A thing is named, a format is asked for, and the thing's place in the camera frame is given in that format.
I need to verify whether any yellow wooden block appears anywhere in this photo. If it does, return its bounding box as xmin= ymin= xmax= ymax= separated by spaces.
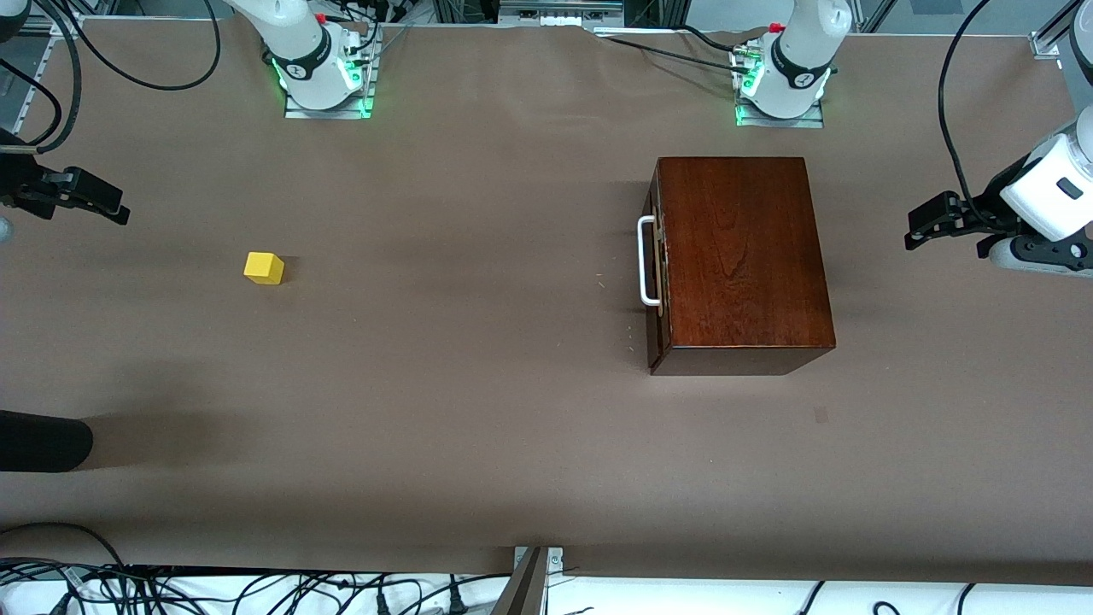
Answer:
xmin=244 ymin=251 xmax=286 ymax=286

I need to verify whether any wooden drawer with white handle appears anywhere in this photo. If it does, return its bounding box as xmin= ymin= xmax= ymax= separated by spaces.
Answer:
xmin=638 ymin=171 xmax=673 ymax=343

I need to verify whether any dark brown wooden cabinet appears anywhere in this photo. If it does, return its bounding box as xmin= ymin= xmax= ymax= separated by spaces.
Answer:
xmin=646 ymin=156 xmax=837 ymax=378

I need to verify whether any black ribbed foam tube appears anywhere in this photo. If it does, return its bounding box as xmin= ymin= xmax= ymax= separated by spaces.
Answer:
xmin=0 ymin=410 xmax=94 ymax=473

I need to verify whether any brown table cover sheet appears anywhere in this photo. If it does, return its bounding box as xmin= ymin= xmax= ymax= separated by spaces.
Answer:
xmin=0 ymin=19 xmax=1093 ymax=587

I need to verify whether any grey power strip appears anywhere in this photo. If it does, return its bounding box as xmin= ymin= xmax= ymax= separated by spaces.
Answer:
xmin=500 ymin=0 xmax=624 ymax=27

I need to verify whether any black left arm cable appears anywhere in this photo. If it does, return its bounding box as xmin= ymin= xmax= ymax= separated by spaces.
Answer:
xmin=938 ymin=0 xmax=996 ymax=228

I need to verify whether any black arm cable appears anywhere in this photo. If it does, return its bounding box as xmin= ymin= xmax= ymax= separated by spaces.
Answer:
xmin=938 ymin=0 xmax=996 ymax=228
xmin=47 ymin=0 xmax=223 ymax=91

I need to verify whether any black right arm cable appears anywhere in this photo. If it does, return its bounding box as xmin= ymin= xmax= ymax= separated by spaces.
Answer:
xmin=47 ymin=0 xmax=223 ymax=91

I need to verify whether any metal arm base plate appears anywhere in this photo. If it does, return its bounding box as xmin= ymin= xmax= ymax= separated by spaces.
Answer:
xmin=284 ymin=36 xmax=375 ymax=120
xmin=736 ymin=47 xmax=826 ymax=129

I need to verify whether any silver metal bracket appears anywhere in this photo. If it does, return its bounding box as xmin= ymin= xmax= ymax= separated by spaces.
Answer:
xmin=514 ymin=547 xmax=564 ymax=577

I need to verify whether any black cable with plug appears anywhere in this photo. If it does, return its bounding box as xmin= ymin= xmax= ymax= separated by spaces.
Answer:
xmin=427 ymin=574 xmax=515 ymax=615

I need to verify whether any dark metal mount bar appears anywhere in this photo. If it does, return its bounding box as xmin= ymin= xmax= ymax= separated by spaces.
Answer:
xmin=491 ymin=547 xmax=549 ymax=615

